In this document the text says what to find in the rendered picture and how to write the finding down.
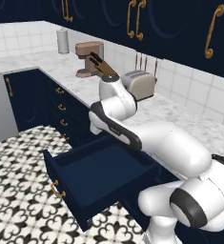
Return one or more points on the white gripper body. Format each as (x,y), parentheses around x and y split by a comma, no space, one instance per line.
(94,128)

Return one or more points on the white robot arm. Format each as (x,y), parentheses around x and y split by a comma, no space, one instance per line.
(167,143)

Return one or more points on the navy drawer front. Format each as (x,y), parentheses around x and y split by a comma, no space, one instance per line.
(69,109)
(75,138)
(72,124)
(65,92)

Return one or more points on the open navy drawer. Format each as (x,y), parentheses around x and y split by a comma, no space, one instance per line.
(97,171)

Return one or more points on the wooden knife block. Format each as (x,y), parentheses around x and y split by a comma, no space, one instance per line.
(104,67)

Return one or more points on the silver beige toaster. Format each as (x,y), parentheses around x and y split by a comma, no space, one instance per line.
(141,84)

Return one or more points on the navy base cupboard door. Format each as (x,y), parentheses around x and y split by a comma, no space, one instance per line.
(29,98)

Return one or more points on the brown coffee machine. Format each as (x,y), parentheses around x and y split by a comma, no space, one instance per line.
(86,50)

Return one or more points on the brown hanging utensil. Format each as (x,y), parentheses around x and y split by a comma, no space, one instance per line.
(156,70)
(141,62)
(136,61)
(146,63)

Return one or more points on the white paper towel roll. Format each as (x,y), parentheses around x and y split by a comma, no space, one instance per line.
(63,40)

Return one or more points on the grey dishwasher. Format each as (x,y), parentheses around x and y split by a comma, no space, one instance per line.
(0,108)

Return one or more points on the navy wall cupboard door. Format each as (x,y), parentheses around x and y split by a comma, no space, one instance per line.
(177,31)
(100,19)
(53,11)

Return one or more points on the navy wall cupboard run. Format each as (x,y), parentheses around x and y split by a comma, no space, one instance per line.
(15,9)

